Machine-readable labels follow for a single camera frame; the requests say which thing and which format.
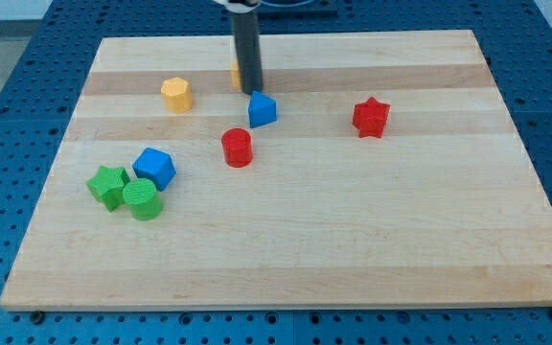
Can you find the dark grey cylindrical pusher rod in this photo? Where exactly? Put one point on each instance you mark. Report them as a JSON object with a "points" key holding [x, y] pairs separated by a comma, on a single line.
{"points": [[245, 28]]}

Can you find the blue triangle block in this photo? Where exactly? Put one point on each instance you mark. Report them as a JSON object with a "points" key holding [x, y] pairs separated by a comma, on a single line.
{"points": [[262, 110]]}

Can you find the yellow block behind rod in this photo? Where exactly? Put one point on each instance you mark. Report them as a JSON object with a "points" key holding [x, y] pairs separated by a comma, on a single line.
{"points": [[235, 75]]}

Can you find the yellow hexagon block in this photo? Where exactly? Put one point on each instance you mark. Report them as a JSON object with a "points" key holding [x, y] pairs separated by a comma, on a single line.
{"points": [[177, 95]]}

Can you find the red cylinder block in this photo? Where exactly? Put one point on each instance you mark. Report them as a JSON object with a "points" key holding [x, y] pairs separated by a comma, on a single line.
{"points": [[237, 147]]}

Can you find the red star block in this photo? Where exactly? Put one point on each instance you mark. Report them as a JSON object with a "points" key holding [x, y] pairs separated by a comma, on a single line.
{"points": [[370, 118]]}

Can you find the blue cube block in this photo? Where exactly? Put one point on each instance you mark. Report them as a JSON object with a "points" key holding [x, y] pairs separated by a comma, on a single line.
{"points": [[156, 166]]}

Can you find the wooden board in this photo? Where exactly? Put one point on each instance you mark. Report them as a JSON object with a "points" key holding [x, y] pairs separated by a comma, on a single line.
{"points": [[443, 211]]}

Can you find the green cylinder block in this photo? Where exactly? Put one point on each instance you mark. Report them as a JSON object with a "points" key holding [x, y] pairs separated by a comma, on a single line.
{"points": [[143, 199]]}

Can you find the green star block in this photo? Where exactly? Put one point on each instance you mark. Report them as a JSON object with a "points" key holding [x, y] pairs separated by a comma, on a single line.
{"points": [[107, 185]]}

